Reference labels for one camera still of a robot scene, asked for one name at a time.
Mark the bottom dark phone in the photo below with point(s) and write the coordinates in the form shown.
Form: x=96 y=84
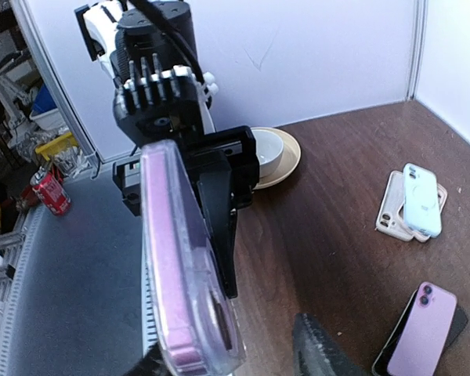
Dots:
x=458 y=324

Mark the yellow storage bin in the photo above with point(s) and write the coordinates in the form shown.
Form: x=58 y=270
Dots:
x=56 y=146

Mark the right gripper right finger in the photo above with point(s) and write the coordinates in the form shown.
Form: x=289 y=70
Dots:
x=316 y=353

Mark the purple phone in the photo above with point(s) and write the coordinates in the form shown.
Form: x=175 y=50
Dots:
x=422 y=340
x=172 y=254

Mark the clear magsafe phone case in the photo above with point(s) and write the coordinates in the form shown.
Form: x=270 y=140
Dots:
x=203 y=274

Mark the right aluminium corner post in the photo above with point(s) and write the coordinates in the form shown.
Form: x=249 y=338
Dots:
x=417 y=47

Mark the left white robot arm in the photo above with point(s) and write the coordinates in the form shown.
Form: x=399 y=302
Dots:
x=149 y=51

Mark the tan saucer plate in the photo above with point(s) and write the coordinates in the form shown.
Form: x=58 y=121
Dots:
x=289 y=161

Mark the pinkish beige phone case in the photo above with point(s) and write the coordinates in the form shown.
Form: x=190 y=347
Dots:
x=442 y=199

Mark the light blue phone case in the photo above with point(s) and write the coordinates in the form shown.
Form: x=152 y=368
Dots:
x=421 y=200

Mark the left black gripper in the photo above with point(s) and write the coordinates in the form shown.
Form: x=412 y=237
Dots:
x=222 y=164

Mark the red soda can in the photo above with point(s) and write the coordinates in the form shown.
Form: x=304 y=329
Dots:
x=50 y=192

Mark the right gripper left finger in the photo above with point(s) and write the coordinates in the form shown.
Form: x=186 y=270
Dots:
x=152 y=364

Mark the white bowl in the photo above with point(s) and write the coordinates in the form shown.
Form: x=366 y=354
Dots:
x=269 y=150

